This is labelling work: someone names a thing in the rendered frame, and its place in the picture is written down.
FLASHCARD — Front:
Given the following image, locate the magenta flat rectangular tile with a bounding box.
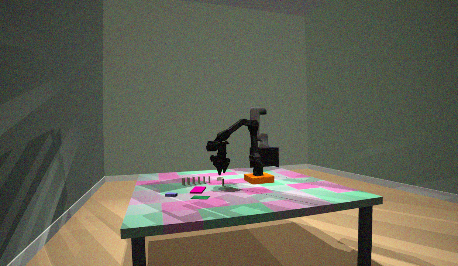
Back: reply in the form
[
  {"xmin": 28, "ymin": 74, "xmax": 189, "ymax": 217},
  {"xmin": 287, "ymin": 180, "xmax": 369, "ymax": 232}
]
[{"xmin": 190, "ymin": 187, "xmax": 206, "ymax": 194}]

